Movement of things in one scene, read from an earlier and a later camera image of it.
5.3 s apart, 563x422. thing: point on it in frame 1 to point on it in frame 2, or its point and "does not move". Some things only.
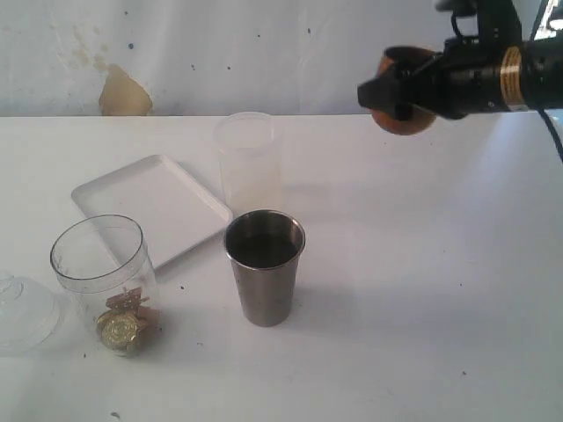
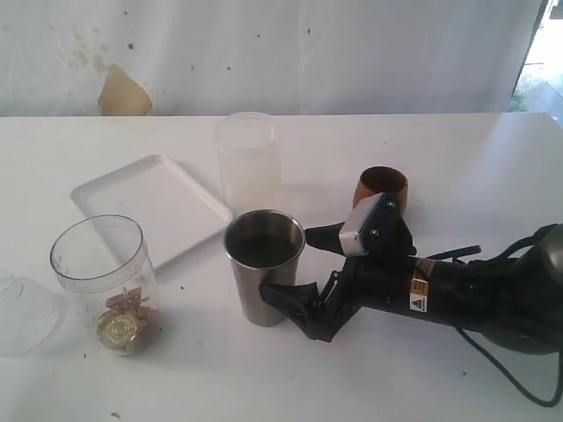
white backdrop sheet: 157,58 does not move
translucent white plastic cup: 251,162 does not move
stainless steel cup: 265,245 does not move
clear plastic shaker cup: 102,265 does not move
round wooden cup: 386,119 to 376,180
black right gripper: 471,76 to 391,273
